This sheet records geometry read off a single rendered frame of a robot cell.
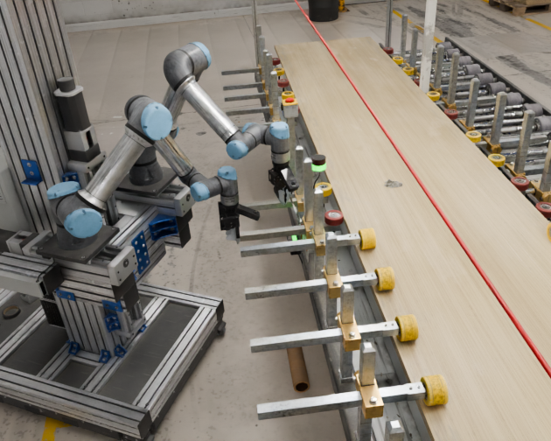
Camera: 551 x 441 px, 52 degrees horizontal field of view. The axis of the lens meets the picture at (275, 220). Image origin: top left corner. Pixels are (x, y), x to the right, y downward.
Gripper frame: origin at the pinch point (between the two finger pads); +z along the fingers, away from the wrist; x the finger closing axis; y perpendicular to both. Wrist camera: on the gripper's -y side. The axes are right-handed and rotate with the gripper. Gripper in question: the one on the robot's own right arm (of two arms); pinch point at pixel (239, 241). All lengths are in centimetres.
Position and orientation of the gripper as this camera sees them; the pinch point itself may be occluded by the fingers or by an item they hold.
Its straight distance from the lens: 244.9
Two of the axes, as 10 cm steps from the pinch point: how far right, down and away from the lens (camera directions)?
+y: -9.9, 1.0, -0.7
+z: 0.4, 8.4, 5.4
